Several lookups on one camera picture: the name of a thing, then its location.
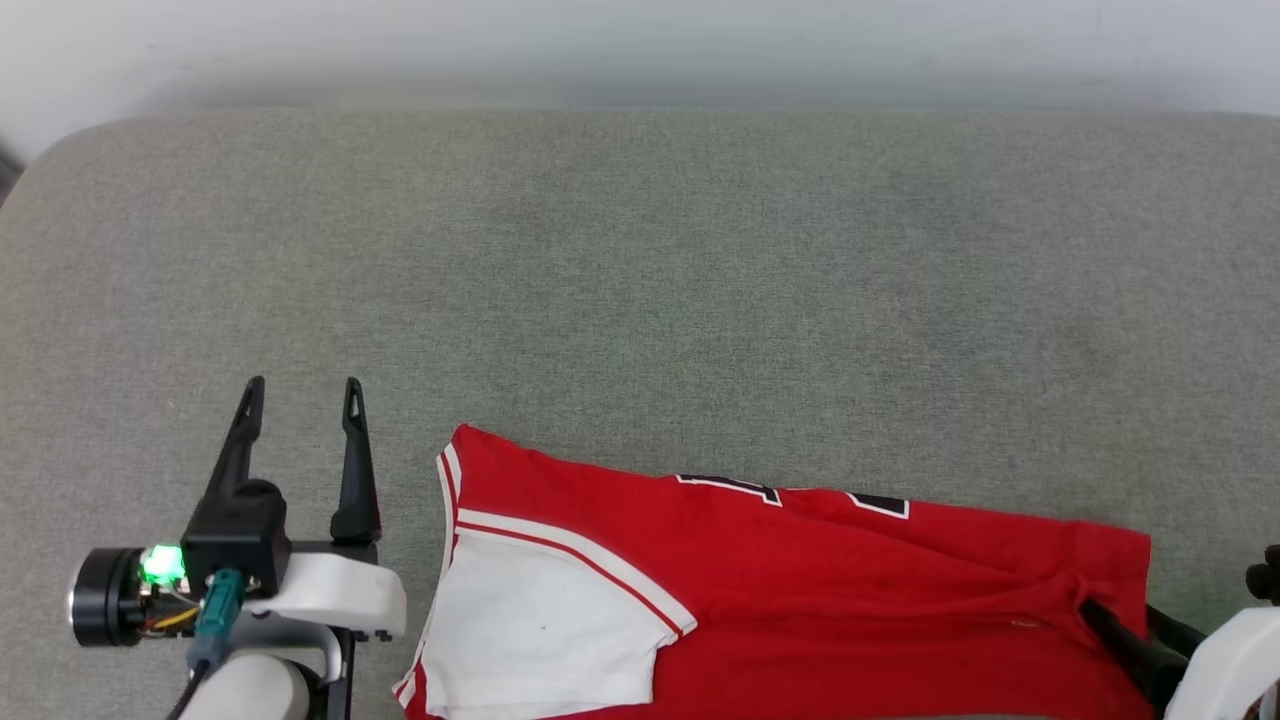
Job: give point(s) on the black cylinder with green light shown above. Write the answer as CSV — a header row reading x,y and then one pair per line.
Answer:
x,y
105,598

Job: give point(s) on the red and white jersey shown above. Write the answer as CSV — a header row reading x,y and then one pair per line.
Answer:
x,y
850,600

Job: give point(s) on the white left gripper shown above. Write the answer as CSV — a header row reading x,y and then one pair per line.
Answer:
x,y
335,592

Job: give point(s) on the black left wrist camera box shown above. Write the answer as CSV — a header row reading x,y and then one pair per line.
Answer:
x,y
238,535

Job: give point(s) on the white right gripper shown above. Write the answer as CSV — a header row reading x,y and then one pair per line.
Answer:
x,y
1235,665

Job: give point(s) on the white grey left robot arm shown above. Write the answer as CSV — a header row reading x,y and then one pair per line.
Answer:
x,y
255,688

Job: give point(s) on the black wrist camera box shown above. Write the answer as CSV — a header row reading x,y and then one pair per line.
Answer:
x,y
238,535
1267,577

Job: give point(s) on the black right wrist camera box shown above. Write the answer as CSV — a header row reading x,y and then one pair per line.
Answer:
x,y
1267,577

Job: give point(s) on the grey fabric sofa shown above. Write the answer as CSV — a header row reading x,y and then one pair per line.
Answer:
x,y
700,280

